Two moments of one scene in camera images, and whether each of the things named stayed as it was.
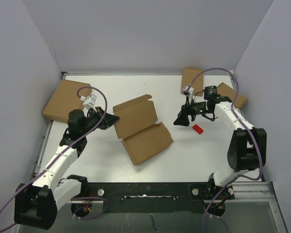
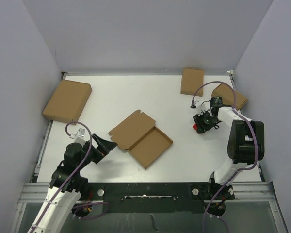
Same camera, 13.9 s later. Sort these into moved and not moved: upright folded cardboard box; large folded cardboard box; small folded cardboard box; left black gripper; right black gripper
Moved: left black gripper; right black gripper
Not moved: large folded cardboard box; small folded cardboard box; upright folded cardboard box
